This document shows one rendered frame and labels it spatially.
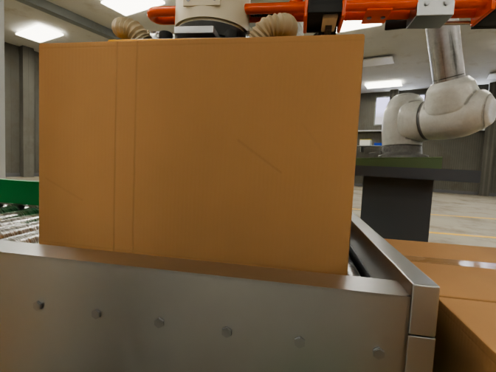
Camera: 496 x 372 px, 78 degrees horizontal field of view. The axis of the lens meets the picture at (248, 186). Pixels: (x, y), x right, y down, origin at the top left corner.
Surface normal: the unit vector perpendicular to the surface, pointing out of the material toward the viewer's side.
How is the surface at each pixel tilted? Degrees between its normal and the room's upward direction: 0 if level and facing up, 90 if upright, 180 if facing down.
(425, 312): 90
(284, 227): 90
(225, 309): 90
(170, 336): 90
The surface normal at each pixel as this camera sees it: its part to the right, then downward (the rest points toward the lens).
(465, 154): -0.51, 0.04
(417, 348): -0.17, 0.06
